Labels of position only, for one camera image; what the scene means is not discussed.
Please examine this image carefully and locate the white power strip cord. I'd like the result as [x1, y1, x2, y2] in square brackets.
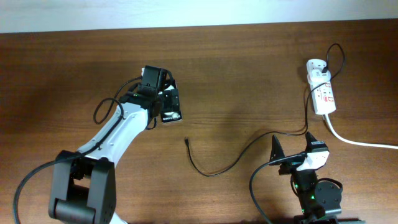
[323, 113, 398, 150]

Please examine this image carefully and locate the black charger cable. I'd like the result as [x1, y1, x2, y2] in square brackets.
[183, 42, 346, 177]

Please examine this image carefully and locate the white USB charger adapter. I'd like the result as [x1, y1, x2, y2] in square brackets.
[306, 59, 331, 85]

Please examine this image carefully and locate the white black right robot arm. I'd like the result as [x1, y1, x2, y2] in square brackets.
[269, 132, 364, 224]

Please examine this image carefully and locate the white power strip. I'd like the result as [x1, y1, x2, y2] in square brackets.
[309, 81, 336, 115]

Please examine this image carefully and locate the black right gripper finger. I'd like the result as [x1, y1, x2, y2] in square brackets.
[305, 131, 326, 152]
[269, 135, 285, 166]

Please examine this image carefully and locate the black Galaxy flip phone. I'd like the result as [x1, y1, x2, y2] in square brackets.
[160, 80, 182, 124]

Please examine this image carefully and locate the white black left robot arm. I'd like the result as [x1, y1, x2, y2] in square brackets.
[48, 93, 153, 223]

